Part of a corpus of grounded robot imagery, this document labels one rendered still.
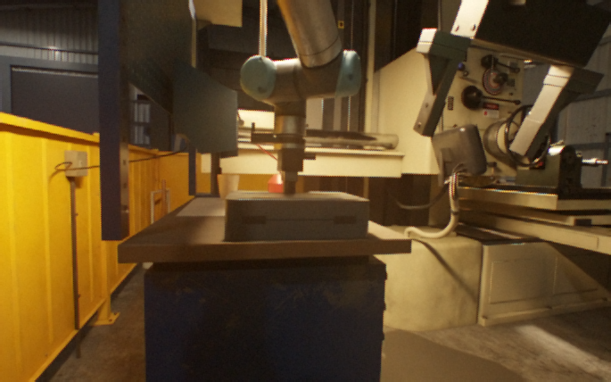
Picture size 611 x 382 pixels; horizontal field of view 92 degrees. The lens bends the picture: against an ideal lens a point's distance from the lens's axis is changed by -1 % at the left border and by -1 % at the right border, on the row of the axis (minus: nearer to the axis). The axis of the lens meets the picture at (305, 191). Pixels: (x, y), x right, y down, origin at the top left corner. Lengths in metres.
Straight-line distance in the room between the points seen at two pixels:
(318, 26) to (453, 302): 2.16
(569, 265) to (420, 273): 1.38
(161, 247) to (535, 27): 0.54
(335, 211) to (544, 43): 0.35
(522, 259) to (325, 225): 2.35
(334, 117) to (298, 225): 1.98
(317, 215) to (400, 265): 1.68
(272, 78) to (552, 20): 0.40
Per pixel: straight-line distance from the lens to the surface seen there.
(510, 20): 0.37
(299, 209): 0.52
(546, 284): 3.05
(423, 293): 2.26
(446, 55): 0.35
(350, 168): 2.07
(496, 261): 2.59
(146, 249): 0.53
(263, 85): 0.58
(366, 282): 0.65
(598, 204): 2.97
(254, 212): 0.51
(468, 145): 1.49
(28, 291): 1.74
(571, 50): 0.41
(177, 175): 4.05
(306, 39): 0.50
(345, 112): 2.50
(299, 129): 0.68
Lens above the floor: 1.07
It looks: 4 degrees down
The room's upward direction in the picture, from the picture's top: 2 degrees clockwise
